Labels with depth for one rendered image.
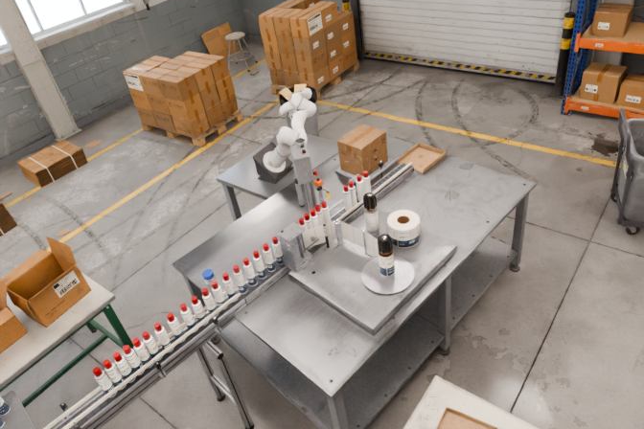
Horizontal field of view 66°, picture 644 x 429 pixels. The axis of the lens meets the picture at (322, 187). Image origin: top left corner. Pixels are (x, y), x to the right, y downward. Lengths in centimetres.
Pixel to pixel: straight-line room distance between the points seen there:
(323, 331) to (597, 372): 186
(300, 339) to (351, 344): 28
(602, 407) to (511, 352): 59
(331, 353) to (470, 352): 130
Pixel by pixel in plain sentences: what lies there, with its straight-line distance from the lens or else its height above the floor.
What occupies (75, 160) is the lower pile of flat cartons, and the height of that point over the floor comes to 11.
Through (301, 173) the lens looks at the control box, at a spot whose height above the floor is 137.
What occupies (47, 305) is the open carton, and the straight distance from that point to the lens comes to 356.
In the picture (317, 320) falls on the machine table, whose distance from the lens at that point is 286.
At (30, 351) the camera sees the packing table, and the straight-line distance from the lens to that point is 354.
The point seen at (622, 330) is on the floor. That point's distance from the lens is 406.
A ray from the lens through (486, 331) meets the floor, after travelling 384.
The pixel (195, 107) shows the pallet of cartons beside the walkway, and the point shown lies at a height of 50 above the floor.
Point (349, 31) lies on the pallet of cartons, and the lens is 750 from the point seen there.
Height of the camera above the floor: 302
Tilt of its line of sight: 35 degrees down
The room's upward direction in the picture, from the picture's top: 10 degrees counter-clockwise
